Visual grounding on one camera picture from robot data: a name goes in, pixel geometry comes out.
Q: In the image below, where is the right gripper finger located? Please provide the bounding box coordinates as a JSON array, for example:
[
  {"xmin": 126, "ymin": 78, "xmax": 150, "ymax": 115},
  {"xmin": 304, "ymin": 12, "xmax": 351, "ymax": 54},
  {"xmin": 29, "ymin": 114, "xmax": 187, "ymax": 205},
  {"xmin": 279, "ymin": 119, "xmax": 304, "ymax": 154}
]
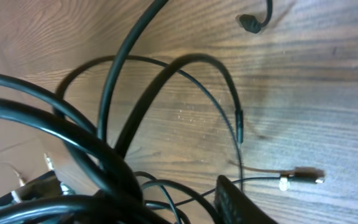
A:
[{"xmin": 214, "ymin": 175, "xmax": 277, "ymax": 224}]

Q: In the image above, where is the black cable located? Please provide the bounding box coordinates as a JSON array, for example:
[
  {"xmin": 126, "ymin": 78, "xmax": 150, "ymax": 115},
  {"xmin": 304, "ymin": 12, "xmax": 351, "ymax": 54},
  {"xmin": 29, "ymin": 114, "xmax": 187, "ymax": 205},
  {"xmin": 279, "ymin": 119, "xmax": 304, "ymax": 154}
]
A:
[{"xmin": 0, "ymin": 0, "xmax": 326, "ymax": 224}]

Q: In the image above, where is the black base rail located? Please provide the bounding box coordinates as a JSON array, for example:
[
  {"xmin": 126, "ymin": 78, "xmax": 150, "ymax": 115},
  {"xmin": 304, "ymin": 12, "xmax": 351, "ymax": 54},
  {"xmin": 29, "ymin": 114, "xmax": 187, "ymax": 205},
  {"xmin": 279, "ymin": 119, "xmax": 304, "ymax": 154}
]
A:
[{"xmin": 0, "ymin": 153, "xmax": 76, "ymax": 210}]

